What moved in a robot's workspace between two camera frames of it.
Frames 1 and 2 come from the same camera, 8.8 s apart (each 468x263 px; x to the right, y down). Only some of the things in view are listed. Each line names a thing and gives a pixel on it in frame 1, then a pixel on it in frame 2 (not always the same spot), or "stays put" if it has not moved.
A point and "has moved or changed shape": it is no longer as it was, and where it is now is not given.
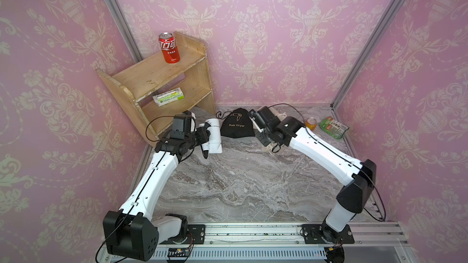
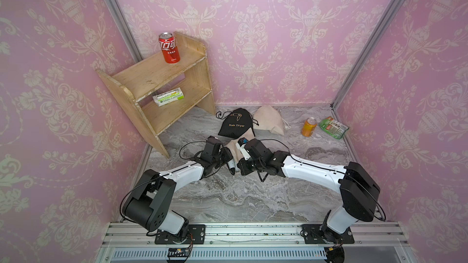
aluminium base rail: [369, 242] stays put
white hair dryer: [214, 145] -> [233, 166]
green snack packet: [334, 128] stays put
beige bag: [269, 148] has moved or changed shape
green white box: [169, 97] stays put
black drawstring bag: [237, 124] stays put
